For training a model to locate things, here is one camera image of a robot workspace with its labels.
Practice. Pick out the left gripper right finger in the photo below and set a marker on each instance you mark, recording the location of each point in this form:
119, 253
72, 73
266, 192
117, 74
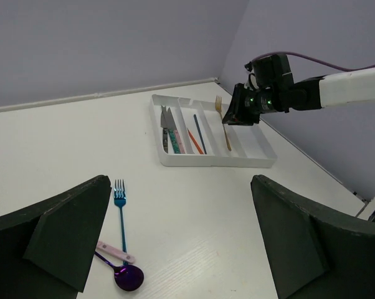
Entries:
313, 250

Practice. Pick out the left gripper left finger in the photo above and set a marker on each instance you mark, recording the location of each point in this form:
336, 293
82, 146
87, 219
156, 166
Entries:
46, 249

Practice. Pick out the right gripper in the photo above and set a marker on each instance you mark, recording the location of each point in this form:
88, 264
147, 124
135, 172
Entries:
243, 109

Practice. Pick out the gold fork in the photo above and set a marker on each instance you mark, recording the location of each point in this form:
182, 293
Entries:
218, 107

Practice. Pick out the dark blue chopstick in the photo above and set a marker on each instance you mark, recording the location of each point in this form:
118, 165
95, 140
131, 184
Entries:
200, 133

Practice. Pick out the silver spoon pink handle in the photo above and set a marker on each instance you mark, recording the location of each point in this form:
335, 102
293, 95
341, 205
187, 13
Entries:
115, 252

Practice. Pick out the orange chopstick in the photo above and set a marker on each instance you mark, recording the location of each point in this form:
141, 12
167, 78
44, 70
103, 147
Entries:
192, 138

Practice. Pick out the knife pink handle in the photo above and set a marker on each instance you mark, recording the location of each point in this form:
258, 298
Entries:
179, 141

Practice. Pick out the knife green handle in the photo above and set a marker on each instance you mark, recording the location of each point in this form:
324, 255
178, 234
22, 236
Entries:
171, 130

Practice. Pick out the knife dark handle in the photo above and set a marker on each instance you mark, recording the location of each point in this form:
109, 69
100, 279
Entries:
164, 129

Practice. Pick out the purple spoon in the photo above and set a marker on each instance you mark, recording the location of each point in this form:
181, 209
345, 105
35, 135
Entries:
127, 276

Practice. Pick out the blue fork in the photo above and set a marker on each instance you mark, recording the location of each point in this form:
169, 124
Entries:
119, 196

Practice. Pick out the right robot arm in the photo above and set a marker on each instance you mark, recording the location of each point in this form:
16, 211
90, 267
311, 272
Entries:
270, 88

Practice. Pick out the white divided cutlery tray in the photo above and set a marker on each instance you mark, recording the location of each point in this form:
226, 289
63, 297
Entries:
250, 148

